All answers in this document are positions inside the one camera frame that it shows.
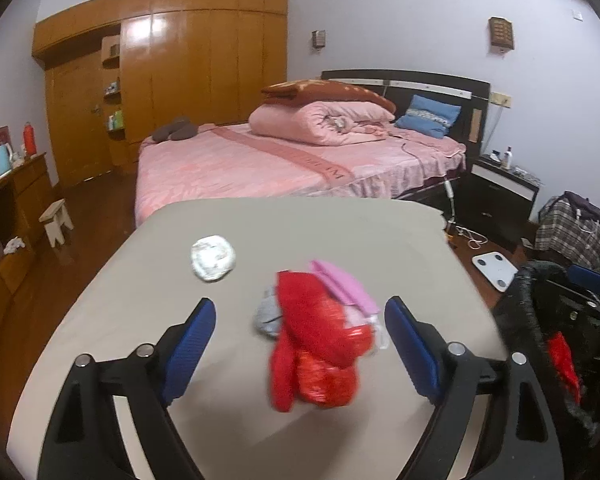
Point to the wooden sideboard cabinet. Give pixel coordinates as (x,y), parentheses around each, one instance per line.
(24,194)

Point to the black white nightstand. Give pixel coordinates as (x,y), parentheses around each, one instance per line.
(495,202)

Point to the white cloth in cabinet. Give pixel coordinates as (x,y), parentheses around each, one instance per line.
(13,245)

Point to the red thermos bottle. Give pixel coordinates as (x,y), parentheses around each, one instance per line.
(29,140)

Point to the white lotion bottle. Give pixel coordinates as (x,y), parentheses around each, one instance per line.
(507,158)

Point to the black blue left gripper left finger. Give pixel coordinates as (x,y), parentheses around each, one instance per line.
(83,439)

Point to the brown folded blanket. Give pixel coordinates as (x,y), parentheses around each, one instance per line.
(303,92)

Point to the plaid fabric bag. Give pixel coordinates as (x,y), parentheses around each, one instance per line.
(569,226)

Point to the brown wall plaque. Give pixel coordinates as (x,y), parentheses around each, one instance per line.
(501,34)

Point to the grey table cover cloth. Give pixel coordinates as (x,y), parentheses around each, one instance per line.
(225,418)

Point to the small wall switch box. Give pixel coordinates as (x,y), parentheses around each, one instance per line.
(318,39)

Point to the black bed headboard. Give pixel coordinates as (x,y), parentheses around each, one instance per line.
(399,87)

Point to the folded pink quilt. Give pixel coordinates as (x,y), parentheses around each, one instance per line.
(323,123)

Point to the crumpled white paper ball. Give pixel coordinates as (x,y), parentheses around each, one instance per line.
(212,257)

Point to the red plastic bag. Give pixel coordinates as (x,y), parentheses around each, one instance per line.
(324,384)

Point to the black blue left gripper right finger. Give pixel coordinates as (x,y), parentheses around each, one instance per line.
(497,403)

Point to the pink plastic hanger piece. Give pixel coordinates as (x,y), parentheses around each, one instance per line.
(344,287)

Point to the blue pillow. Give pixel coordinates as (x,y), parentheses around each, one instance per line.
(429,117)

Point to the dark grey clothes on bed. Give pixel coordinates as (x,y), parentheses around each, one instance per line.
(178,130)

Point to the small white wooden stool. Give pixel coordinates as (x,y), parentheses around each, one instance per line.
(54,218)

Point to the pink covered bed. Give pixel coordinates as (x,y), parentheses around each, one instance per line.
(231,162)

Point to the white bathroom scale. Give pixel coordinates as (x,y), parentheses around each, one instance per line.
(496,268)

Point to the wooden wardrobe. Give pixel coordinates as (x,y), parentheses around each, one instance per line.
(116,70)

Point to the black trash bag bin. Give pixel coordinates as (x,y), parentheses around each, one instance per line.
(556,324)

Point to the light blue electric kettle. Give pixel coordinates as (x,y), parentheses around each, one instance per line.
(5,158)

